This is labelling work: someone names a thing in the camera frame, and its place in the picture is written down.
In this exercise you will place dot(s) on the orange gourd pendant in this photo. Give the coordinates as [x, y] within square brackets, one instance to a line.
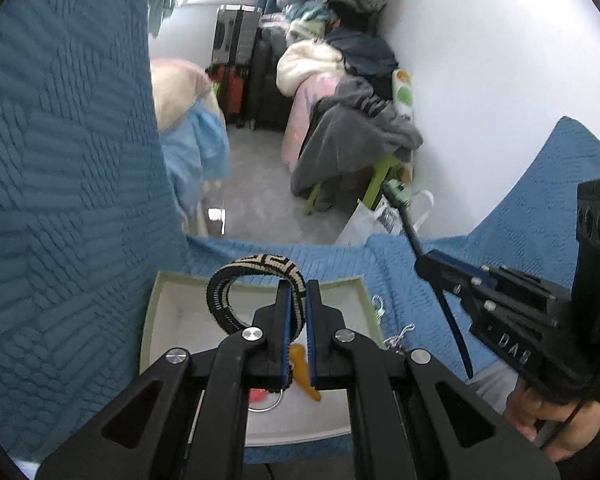
[307, 375]

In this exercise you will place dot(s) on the white tote bag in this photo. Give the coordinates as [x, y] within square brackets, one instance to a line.
[375, 220]

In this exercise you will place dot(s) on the pink blanket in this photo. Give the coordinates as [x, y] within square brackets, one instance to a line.
[302, 115]

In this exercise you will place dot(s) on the green plastic stool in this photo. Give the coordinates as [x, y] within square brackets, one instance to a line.
[380, 175]

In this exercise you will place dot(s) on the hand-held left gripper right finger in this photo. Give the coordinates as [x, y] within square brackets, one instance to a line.
[312, 335]

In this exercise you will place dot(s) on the light blue ruffled blanket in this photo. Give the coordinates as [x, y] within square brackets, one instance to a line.
[195, 155]

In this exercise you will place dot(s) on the grey fleece garment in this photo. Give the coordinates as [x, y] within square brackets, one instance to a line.
[350, 135]

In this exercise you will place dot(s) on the pile of mixed clothes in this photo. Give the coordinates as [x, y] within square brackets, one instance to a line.
[310, 7]

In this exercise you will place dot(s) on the silver bangle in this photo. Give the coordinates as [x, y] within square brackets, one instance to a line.
[267, 406]

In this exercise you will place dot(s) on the green cardboard box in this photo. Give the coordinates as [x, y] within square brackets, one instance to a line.
[205, 340]

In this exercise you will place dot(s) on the black cream patterned bangle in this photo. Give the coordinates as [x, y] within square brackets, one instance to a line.
[230, 270]

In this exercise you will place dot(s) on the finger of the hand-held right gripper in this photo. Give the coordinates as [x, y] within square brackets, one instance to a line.
[440, 277]
[460, 264]

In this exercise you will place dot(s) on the pink flower hair clip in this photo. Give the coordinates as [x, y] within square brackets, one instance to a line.
[257, 395]

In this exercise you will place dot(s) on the dark navy clothes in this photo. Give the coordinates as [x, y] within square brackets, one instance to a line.
[365, 52]

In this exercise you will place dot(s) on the grey hard suitcase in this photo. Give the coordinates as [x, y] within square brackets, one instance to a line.
[235, 35]

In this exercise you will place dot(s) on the pink cream pillow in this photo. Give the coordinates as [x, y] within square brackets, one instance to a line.
[177, 87]

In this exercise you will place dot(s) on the cream comforter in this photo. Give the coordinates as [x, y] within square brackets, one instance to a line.
[305, 65]

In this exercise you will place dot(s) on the rolled mat with dots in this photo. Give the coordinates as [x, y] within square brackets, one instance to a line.
[405, 92]

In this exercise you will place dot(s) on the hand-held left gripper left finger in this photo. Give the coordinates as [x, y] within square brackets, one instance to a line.
[282, 330]

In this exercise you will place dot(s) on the black suitcase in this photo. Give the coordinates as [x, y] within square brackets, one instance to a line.
[265, 85]

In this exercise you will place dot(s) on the person's right hand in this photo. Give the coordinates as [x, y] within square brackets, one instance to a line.
[550, 425]

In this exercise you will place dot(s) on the black hair stick green ornament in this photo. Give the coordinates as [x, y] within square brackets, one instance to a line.
[410, 225]

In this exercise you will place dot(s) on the blue quilted chair reclined backrest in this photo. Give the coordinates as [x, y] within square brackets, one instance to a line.
[530, 210]

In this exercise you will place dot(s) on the red suitcase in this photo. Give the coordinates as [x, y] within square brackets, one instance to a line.
[230, 92]

